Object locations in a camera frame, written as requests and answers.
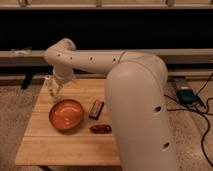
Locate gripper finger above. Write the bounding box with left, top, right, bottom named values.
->
left=55, top=84, right=63, bottom=97

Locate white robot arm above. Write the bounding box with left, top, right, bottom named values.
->
left=44, top=38, right=180, bottom=171

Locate orange ceramic bowl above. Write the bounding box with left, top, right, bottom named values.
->
left=49, top=99, right=84, bottom=131

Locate dark chocolate bar pack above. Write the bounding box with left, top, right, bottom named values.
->
left=89, top=100, right=104, bottom=120

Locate wooden table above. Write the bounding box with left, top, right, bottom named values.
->
left=15, top=79, right=120, bottom=166

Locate dark red snack packet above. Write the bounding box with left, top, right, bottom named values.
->
left=90, top=124, right=112, bottom=134

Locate black power adapter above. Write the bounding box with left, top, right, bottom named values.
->
left=176, top=88, right=198, bottom=104

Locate grey horizontal rail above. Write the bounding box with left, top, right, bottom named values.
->
left=0, top=49, right=213, bottom=67

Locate black cable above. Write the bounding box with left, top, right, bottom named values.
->
left=164, top=71, right=213, bottom=168

